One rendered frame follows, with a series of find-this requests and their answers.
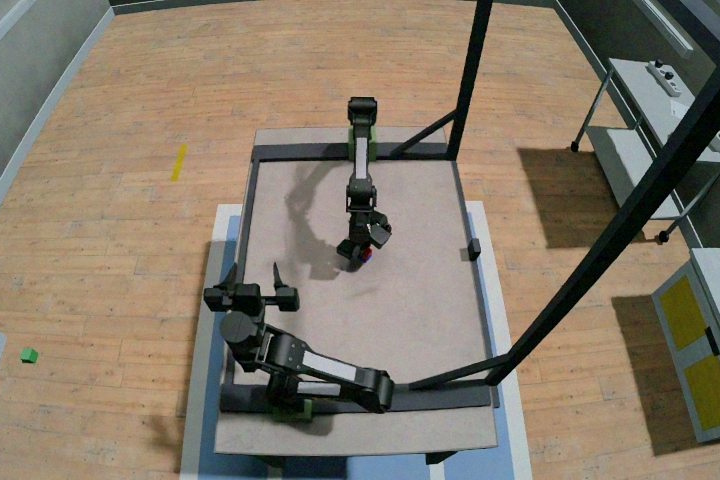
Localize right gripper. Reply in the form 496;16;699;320
336;210;388;260

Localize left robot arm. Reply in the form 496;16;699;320
219;283;395;414

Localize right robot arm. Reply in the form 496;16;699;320
346;97;392;249

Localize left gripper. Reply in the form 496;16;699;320
203;262;300;330

